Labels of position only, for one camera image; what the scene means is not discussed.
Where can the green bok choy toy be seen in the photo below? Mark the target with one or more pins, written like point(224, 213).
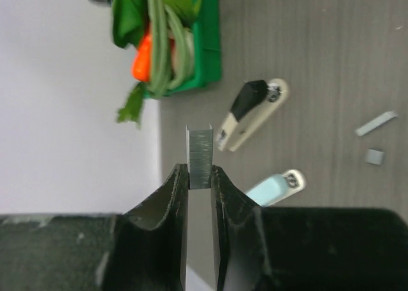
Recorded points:
point(130, 18)

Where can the small grey staple strip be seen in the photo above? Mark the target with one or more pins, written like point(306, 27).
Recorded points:
point(374, 157)

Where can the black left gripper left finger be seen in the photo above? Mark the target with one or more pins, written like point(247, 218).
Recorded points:
point(142, 249)

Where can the green long beans toy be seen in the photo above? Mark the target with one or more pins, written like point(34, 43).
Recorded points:
point(170, 57)

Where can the orange carrot toy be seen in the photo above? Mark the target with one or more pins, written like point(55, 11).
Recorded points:
point(141, 64)

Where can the beige and black stapler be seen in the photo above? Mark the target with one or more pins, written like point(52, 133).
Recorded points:
point(256, 102)

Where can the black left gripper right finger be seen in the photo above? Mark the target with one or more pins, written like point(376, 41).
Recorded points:
point(304, 248)

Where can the green plastic tray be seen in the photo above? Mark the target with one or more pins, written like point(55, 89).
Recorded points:
point(204, 40)

